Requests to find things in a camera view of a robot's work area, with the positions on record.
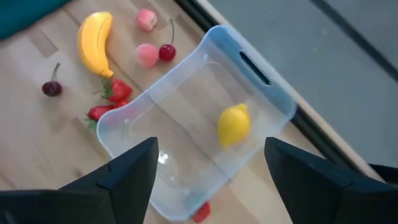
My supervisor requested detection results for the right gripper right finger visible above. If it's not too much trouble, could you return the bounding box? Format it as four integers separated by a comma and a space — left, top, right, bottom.
264, 136, 398, 224

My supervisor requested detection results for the green leafy vegetable toy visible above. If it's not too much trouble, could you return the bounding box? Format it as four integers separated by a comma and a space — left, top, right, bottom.
94, 78, 134, 103

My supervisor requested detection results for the clear plastic tupperware container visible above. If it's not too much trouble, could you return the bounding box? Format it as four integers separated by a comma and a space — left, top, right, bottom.
96, 24, 298, 222

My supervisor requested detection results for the pink peach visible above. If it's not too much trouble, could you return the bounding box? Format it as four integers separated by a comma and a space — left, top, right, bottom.
135, 8, 158, 32
136, 43, 160, 68

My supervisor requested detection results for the yellow banana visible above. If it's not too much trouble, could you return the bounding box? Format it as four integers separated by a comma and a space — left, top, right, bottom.
76, 11, 114, 79

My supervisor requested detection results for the bright red cherry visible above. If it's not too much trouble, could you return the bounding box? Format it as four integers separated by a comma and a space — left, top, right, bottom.
158, 18, 177, 62

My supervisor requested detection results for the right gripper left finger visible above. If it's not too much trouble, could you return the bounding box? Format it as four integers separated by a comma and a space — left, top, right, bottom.
0, 136, 159, 224

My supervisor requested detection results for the red strawberry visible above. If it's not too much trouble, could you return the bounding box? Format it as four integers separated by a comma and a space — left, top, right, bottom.
83, 99, 130, 130
191, 201, 212, 223

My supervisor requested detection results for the yellow lemon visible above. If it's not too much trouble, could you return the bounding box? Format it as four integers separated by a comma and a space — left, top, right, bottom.
217, 103, 251, 150

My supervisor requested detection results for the green folded cloth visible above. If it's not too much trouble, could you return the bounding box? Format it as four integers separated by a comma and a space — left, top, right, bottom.
0, 0, 72, 40

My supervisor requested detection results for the dark red cherry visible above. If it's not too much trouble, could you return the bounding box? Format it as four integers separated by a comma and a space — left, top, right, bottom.
41, 62, 63, 97

